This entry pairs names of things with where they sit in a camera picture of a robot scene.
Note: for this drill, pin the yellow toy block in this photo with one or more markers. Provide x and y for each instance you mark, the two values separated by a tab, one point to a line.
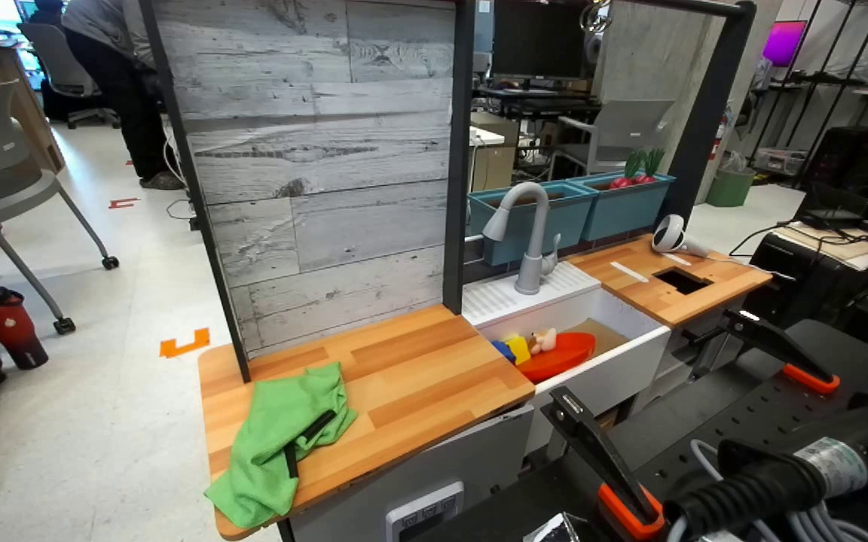
519	348

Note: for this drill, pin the teal storage bin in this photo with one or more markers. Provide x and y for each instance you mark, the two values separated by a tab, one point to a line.
622	205
567	211

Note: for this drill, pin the grey cabinet drawer front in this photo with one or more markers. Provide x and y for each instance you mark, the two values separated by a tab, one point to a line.
430	486

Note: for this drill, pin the black orange clamp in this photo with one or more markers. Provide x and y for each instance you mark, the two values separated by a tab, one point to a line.
797	362
627	505

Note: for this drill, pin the grey kitchen faucet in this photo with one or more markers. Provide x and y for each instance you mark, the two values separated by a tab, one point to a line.
535	264

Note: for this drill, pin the person in grey shirt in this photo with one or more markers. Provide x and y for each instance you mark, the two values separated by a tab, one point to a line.
112	47

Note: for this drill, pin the blue toy block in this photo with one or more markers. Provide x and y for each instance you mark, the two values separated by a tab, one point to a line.
500	349

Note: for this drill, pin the black marker pen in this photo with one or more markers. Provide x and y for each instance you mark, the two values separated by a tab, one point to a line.
291	451

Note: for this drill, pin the white sink basin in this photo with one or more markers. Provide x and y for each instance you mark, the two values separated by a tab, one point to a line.
627	340

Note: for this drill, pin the green cloth towel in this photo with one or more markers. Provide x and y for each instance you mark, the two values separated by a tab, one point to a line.
258	482

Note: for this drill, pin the red plastic plate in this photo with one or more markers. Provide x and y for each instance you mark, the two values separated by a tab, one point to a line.
572	349

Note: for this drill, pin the red black water bottle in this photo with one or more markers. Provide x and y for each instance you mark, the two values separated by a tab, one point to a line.
17	332

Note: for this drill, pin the pink toy piece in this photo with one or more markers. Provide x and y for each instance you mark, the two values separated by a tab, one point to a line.
544	340

